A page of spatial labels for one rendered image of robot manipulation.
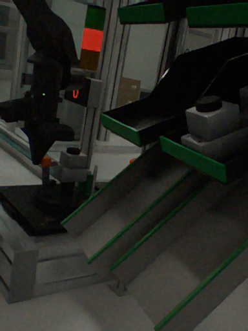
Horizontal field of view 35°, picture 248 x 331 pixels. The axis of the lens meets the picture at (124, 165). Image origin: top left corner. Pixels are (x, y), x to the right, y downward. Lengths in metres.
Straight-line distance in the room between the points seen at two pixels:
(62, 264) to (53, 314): 0.09
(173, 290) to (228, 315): 0.32
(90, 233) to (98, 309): 0.15
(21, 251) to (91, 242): 0.12
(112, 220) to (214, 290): 0.24
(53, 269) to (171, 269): 0.27
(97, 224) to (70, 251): 0.09
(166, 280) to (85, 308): 0.24
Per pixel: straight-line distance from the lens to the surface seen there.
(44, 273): 0.74
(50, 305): 0.75
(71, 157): 0.84
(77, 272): 0.78
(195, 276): 0.53
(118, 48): 2.15
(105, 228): 0.66
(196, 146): 0.45
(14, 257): 0.70
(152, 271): 0.57
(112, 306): 0.77
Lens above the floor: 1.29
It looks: 14 degrees down
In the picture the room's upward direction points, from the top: 10 degrees clockwise
